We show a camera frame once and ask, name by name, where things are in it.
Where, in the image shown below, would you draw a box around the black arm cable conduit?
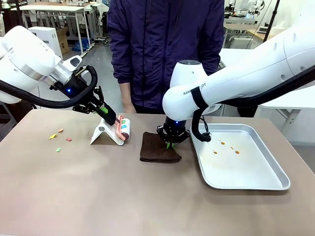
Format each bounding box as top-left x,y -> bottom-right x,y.
190,65 -> 315,143
0,65 -> 99,109

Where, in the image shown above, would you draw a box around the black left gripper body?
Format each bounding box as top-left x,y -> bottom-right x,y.
49,73 -> 98,107

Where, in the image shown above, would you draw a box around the white lint roller stand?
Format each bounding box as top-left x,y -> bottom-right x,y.
90,117 -> 125,146

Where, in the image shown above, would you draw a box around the dark trousers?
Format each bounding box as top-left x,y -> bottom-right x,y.
134,104 -> 166,115

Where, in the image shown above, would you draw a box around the person in purple jacket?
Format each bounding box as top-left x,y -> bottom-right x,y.
107,0 -> 225,114

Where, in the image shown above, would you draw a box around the white background desk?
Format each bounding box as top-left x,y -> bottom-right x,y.
18,4 -> 87,49

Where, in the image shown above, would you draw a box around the wooden top desk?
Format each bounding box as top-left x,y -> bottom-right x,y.
223,23 -> 276,50

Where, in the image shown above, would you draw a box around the pink lint roller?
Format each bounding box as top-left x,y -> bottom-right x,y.
114,115 -> 132,143

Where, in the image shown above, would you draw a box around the white cabinet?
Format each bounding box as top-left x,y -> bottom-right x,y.
28,26 -> 63,59

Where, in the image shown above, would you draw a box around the blue plastic bag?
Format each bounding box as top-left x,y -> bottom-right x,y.
72,38 -> 91,52

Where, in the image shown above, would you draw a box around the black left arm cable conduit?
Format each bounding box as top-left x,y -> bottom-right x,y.
0,65 -> 99,109

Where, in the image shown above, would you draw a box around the dark brown chair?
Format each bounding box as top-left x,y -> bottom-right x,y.
0,98 -> 38,140

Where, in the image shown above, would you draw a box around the cardboard box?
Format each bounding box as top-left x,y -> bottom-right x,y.
56,27 -> 70,55

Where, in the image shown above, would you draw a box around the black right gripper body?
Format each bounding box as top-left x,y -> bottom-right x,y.
163,117 -> 190,139

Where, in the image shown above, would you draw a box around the person's right hand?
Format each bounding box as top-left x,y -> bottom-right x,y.
119,82 -> 137,114

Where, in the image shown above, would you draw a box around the black tripod pole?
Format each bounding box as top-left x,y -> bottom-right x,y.
264,0 -> 281,35

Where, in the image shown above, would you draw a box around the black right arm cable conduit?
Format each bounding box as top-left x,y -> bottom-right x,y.
190,65 -> 315,143

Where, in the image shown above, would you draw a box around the white side table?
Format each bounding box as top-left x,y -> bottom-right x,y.
220,48 -> 315,135

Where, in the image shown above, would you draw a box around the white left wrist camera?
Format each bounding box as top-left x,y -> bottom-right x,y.
63,55 -> 83,72

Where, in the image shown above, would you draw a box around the dark brown cloth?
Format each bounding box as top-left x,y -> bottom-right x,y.
139,131 -> 183,164

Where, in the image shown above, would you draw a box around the silver metal tray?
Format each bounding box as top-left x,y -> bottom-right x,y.
189,123 -> 291,190

